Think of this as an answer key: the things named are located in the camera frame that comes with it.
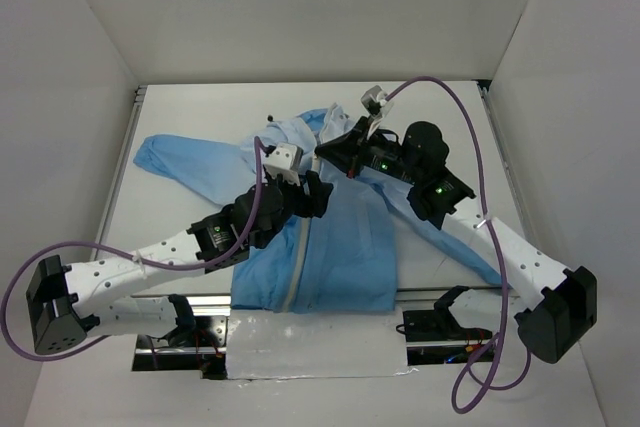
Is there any light blue zip jacket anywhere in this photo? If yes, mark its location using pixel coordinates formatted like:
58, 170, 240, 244
133, 105, 501, 314

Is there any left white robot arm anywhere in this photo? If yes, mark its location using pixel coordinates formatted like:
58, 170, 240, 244
26, 171, 333, 356

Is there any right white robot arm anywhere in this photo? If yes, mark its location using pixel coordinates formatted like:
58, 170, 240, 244
315, 117, 597, 364

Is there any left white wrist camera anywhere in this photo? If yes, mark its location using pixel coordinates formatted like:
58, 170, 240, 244
263, 143, 303, 186

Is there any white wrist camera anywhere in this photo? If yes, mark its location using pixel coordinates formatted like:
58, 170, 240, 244
361, 85, 394, 139
263, 143, 303, 186

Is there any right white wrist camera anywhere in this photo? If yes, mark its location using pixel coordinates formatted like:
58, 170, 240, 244
361, 85, 394, 139

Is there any aluminium rail frame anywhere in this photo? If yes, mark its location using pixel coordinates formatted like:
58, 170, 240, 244
74, 77, 557, 373

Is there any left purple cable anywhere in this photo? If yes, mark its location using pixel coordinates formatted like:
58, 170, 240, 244
0, 136, 274, 362

